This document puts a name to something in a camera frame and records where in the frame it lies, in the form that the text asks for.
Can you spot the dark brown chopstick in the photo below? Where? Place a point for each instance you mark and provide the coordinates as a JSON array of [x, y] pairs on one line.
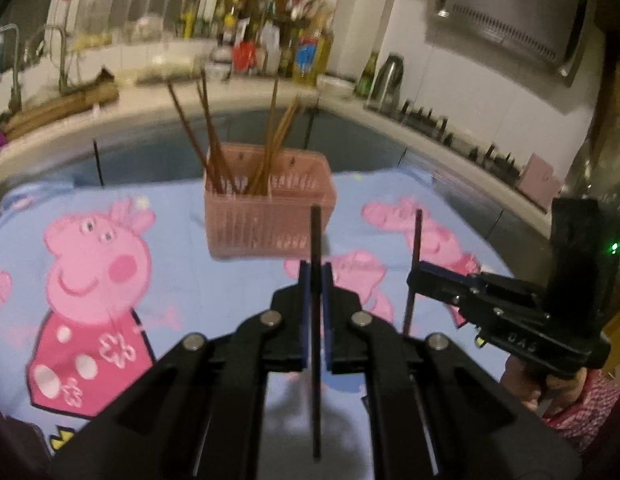
[[416, 240]]

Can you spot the green glass bottle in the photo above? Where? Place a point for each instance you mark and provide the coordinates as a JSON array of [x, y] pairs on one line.
[[370, 75]]

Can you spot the pink plastic basket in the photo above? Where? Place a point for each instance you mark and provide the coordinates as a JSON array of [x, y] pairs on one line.
[[250, 230]]

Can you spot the white plastic jug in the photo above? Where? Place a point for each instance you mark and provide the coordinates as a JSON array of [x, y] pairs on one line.
[[271, 50]]

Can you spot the person's right forearm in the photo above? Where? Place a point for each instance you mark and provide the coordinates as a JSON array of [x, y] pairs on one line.
[[590, 410]]

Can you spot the person's right hand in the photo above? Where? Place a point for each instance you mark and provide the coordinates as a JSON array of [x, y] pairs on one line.
[[521, 382]]

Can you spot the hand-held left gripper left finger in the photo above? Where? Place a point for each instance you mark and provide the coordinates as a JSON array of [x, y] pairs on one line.
[[304, 320]]

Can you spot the black gas stove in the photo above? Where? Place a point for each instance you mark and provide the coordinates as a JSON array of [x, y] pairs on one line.
[[440, 125]]

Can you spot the brown wooden chopstick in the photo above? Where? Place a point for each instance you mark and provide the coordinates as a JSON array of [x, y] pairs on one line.
[[190, 132], [208, 115], [282, 125], [271, 120]]

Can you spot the group of condiment bottles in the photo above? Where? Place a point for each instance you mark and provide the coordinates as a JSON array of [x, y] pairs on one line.
[[295, 5]]

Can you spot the kitchen counter with dark cabinets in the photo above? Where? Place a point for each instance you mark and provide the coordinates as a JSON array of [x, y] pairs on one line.
[[155, 145]]

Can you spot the thin black rod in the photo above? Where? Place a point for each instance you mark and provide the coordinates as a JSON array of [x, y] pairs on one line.
[[98, 162]]

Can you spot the steel range hood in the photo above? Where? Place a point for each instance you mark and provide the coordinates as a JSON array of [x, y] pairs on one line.
[[510, 15]]

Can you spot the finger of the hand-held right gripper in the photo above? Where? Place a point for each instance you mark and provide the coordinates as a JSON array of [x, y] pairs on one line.
[[440, 269], [440, 290]]

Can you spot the red packet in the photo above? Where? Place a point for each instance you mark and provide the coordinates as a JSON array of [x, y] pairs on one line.
[[245, 55]]

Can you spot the blue label oil bottle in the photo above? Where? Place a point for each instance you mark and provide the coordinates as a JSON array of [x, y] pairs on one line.
[[306, 60]]

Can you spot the wooden cutting board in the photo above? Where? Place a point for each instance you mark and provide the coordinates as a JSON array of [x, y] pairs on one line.
[[60, 107]]

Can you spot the blue pig print blanket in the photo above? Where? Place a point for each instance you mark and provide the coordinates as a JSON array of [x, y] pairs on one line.
[[190, 270]]

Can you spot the covered food dish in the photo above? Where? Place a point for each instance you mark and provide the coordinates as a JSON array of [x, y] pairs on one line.
[[162, 71]]

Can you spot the row of sauce bottles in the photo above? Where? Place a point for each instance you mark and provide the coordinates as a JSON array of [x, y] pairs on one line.
[[230, 20]]

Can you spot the steel kitchen faucet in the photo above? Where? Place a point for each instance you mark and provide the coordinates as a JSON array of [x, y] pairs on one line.
[[62, 60], [14, 75]]

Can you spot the black chopstick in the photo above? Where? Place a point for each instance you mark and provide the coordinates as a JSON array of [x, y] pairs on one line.
[[316, 240]]

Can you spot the steel kettle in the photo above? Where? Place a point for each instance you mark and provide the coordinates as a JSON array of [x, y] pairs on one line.
[[390, 77]]

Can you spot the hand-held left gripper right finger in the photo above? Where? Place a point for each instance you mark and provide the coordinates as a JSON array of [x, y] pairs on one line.
[[328, 320]]

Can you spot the pink box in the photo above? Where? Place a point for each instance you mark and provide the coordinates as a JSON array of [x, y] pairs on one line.
[[540, 180]]

